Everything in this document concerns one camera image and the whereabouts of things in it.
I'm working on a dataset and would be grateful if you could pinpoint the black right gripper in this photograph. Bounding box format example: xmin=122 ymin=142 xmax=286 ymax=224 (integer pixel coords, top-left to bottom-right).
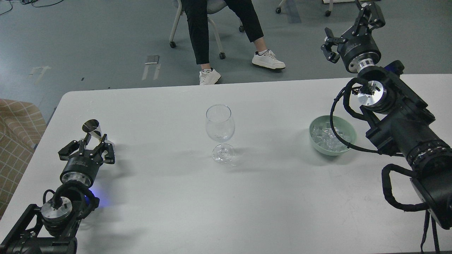
xmin=321 ymin=1 xmax=386 ymax=73

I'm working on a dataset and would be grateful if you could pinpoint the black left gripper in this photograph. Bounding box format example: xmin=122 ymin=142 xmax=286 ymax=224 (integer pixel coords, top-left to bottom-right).
xmin=58 ymin=135 xmax=115 ymax=187

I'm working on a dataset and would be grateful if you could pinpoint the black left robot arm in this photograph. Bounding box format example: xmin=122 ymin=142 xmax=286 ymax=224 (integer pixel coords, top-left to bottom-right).
xmin=1 ymin=134 xmax=115 ymax=254

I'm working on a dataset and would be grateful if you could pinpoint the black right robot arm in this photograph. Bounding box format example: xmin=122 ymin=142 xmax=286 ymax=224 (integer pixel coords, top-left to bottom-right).
xmin=321 ymin=0 xmax=452 ymax=254

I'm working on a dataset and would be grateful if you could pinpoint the pile of ice cubes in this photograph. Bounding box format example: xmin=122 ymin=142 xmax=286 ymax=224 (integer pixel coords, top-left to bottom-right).
xmin=310 ymin=122 xmax=348 ymax=152

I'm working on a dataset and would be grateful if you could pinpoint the clear wine glass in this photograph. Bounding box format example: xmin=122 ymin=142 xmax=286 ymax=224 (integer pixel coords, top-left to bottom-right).
xmin=206 ymin=104 xmax=235 ymax=164

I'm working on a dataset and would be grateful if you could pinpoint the beige checked cloth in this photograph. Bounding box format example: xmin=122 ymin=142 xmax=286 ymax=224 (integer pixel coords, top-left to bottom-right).
xmin=0 ymin=98 xmax=47 ymax=217

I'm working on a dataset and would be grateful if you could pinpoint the green bowl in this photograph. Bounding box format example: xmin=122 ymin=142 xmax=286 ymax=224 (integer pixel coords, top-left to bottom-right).
xmin=309 ymin=115 xmax=357 ymax=156

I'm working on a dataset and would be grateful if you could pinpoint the grey floor plate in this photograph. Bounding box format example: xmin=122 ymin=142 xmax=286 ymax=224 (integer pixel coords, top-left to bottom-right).
xmin=145 ymin=55 xmax=160 ymax=65

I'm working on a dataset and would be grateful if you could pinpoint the white office chair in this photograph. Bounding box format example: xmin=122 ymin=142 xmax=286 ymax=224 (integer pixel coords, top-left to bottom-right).
xmin=169 ymin=0 xmax=250 ymax=65

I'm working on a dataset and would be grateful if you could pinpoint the seated person in black trousers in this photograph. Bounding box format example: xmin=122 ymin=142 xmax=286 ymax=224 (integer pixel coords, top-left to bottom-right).
xmin=180 ymin=0 xmax=286 ymax=85

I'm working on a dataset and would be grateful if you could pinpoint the black floor cable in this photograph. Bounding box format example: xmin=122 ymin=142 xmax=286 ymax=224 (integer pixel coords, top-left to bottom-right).
xmin=0 ymin=0 xmax=64 ymax=15

